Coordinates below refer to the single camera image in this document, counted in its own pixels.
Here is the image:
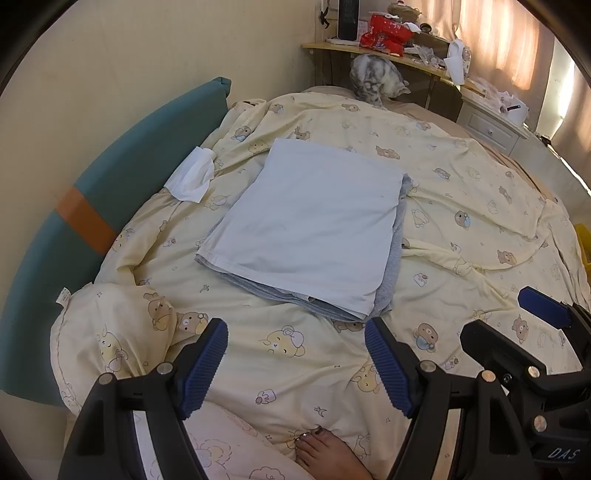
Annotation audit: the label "teal padded headboard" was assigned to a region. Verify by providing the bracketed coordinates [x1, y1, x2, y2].
[0, 76, 232, 407]

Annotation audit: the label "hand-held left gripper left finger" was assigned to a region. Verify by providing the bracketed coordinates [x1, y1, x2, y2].
[58, 318, 230, 480]

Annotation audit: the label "wide beige curtain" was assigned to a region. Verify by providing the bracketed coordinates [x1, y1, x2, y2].
[416, 0, 555, 90]

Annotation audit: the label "person's bare foot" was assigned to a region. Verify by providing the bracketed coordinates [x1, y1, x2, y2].
[293, 427, 372, 480]

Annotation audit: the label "red printed box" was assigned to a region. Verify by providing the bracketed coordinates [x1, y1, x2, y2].
[359, 13, 416, 54]

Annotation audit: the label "narrow beige curtain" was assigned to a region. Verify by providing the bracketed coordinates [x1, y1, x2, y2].
[554, 46, 583, 144]

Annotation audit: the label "white printed t-shirt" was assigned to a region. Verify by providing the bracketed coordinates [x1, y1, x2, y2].
[195, 138, 406, 320]

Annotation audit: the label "beige bed sheet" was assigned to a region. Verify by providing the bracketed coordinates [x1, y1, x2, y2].
[302, 85, 561, 204]

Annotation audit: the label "grey tabby cat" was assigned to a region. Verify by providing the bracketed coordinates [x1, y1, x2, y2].
[348, 53, 411, 109]

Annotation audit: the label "white bag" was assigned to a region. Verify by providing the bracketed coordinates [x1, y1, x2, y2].
[496, 92, 529, 123]

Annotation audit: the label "white nightstand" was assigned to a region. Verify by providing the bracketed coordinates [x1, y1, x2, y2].
[457, 88, 532, 155]

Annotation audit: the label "yellow bear print duvet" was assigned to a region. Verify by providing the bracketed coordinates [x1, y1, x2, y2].
[50, 90, 591, 480]

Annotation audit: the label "yellow litter box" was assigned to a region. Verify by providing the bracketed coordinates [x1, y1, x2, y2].
[575, 224, 591, 278]

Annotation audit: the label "white paper sheet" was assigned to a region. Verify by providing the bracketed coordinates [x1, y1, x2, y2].
[444, 39, 472, 86]

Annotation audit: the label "grey t-shirt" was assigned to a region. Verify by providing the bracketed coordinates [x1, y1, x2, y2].
[194, 173, 413, 324]

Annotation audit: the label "white pajama bottoms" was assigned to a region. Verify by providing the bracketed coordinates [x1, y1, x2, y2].
[134, 401, 310, 480]

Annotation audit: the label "wooden desk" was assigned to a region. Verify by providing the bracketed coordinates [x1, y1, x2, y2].
[301, 39, 483, 112]

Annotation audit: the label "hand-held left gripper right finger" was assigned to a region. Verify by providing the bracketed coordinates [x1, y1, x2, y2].
[364, 316, 539, 480]

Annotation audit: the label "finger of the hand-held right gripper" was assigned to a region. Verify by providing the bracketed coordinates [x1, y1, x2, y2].
[459, 318, 591, 408]
[517, 286, 591, 330]

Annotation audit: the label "small white cloth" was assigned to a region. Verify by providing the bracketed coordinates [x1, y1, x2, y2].
[164, 145, 215, 204]

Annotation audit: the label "clear plastic bags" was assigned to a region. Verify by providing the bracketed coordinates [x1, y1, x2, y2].
[475, 76, 502, 100]

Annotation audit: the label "black monitor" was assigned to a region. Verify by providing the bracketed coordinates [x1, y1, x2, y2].
[337, 0, 361, 41]

